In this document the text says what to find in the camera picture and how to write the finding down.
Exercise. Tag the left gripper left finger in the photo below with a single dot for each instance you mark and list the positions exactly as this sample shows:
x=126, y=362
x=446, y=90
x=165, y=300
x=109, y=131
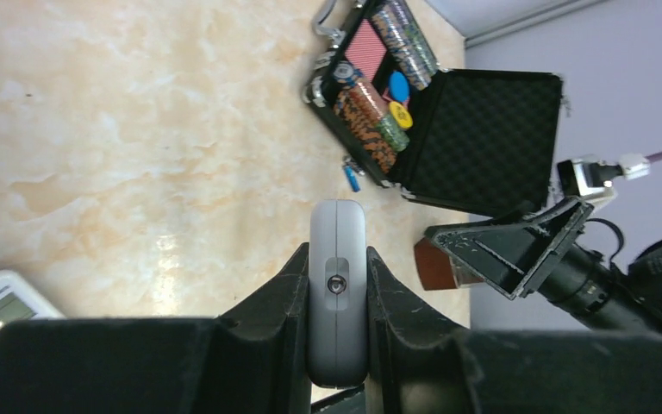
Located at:
x=250, y=359

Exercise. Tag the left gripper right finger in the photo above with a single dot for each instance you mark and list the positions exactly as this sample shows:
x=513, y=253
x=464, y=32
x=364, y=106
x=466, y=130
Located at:
x=423, y=362

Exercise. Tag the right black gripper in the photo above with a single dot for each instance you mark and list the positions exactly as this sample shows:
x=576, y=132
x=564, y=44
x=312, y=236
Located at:
x=513, y=254

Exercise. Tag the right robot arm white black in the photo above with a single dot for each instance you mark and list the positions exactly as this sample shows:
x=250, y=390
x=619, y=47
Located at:
x=596, y=292

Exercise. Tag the black poker chip case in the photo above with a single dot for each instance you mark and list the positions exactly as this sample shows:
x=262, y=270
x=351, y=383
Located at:
x=482, y=141

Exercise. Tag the green chip stack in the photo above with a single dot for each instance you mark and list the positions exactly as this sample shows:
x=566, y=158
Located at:
x=392, y=133

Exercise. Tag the yellow dealer chip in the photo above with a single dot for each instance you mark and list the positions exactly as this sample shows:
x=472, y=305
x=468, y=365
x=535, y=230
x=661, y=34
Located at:
x=401, y=115

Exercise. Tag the blue battery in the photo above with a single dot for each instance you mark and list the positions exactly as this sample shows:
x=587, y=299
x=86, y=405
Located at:
x=351, y=178

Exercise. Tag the blue dealer chip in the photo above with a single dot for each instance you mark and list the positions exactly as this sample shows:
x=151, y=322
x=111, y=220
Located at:
x=398, y=86

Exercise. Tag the orange black chip row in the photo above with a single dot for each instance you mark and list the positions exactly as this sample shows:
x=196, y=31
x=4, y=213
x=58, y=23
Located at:
x=365, y=132

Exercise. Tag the pink card deck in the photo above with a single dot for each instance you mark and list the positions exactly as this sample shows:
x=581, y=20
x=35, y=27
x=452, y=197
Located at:
x=366, y=51

